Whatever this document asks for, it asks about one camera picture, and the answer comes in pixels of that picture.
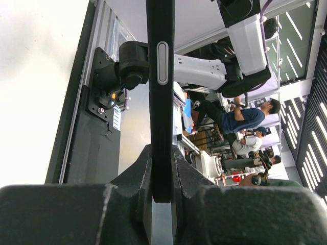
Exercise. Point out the person in blue shirt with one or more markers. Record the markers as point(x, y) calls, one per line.
point(236, 120)

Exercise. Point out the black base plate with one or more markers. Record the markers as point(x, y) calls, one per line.
point(78, 149)

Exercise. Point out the light blue phone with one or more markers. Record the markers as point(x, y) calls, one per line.
point(161, 224)

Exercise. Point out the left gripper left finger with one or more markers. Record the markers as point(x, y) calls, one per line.
point(119, 212)

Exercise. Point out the black phone case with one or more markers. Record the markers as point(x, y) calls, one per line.
point(161, 30)

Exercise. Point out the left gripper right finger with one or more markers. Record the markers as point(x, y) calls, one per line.
point(203, 213)

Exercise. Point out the person in white shirt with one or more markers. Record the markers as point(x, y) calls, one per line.
point(250, 142)

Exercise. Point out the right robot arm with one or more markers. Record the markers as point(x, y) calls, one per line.
point(233, 67)

